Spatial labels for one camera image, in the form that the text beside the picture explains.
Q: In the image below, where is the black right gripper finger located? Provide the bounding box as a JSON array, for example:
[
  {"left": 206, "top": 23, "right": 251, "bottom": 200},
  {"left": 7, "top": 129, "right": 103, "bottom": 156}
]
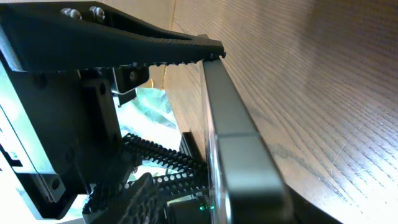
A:
[{"left": 82, "top": 173, "right": 168, "bottom": 224}]

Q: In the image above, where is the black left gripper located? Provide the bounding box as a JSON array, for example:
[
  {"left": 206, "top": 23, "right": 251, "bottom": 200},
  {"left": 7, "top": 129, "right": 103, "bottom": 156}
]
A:
[{"left": 1, "top": 58, "right": 140, "bottom": 220}]

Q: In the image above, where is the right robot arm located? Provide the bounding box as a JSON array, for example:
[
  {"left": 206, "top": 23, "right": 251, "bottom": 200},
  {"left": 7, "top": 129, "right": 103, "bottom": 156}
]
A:
[{"left": 82, "top": 173, "right": 214, "bottom": 224}]

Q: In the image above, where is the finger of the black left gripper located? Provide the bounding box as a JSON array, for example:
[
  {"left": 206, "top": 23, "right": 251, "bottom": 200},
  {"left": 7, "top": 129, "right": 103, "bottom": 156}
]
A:
[
  {"left": 1, "top": 2, "right": 226, "bottom": 72},
  {"left": 123, "top": 134, "right": 209, "bottom": 199}
]

